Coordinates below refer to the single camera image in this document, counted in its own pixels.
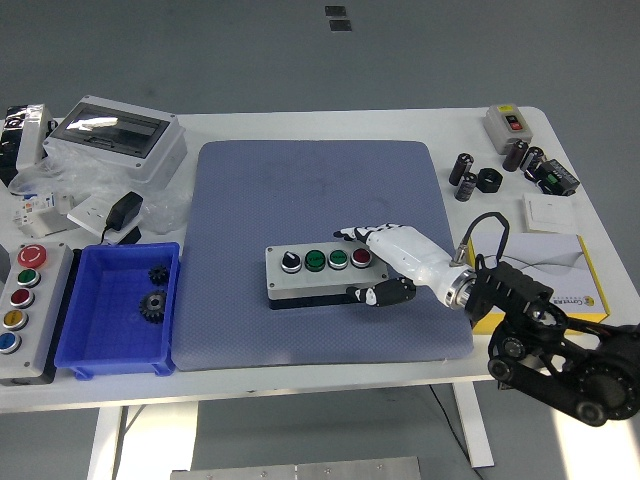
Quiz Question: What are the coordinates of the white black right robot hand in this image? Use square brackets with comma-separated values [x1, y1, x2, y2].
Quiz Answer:
[332, 223, 465, 308]

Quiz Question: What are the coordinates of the grey four-button control box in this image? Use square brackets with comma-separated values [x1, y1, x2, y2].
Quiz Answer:
[264, 242, 390, 311]

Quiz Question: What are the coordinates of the grey five-button control station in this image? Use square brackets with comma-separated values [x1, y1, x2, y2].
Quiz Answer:
[0, 242, 75, 386]

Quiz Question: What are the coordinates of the black cylindrical capacitor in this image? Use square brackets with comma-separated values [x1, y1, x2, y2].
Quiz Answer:
[502, 139, 529, 173]
[448, 153, 475, 188]
[455, 172, 479, 203]
[519, 146, 545, 176]

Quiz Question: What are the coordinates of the black hex nut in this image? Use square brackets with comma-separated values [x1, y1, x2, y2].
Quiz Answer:
[475, 168, 504, 194]

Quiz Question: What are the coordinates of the grey-blue table mat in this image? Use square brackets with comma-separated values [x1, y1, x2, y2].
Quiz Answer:
[172, 139, 475, 372]

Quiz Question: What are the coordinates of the yellow white cardboard box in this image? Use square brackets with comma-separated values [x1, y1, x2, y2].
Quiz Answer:
[464, 233, 612, 335]

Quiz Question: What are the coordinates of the black module green terminal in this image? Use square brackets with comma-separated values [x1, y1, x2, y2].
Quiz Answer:
[534, 158, 581, 197]

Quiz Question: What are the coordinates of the white table leg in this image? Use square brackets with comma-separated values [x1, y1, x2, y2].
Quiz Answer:
[452, 383, 495, 469]
[85, 405, 130, 480]

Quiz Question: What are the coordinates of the large black bevel gear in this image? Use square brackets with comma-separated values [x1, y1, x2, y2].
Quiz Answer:
[138, 289, 169, 324]

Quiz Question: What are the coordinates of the grey distribution box clear lid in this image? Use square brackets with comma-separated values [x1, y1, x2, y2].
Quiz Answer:
[42, 95, 187, 194]

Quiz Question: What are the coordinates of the black power adapter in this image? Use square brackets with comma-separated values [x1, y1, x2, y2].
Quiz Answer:
[101, 191, 145, 246]

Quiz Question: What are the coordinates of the blue plastic bin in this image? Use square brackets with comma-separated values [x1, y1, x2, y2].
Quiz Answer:
[53, 242, 181, 380]

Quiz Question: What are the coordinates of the clear plastic bag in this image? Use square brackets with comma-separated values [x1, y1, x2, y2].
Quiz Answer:
[7, 149, 191, 236]

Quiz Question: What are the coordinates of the white circuit breaker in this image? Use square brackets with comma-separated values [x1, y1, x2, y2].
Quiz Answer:
[12, 192, 76, 239]

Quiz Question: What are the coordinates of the white rectangular box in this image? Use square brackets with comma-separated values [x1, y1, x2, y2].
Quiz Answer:
[16, 115, 55, 172]

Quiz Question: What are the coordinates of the black shiny foil bag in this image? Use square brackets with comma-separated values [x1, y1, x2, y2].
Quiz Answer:
[0, 103, 47, 187]

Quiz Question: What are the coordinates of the white wall switch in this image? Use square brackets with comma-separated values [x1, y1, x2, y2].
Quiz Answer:
[522, 192, 577, 234]

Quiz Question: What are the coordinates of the grey two-button switch box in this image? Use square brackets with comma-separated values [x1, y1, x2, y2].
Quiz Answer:
[483, 104, 537, 156]

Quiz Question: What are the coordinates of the black cable under table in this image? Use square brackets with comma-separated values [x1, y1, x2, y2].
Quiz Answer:
[428, 384, 484, 480]

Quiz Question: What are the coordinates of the white wall socket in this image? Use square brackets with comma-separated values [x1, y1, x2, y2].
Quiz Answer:
[67, 194, 121, 236]

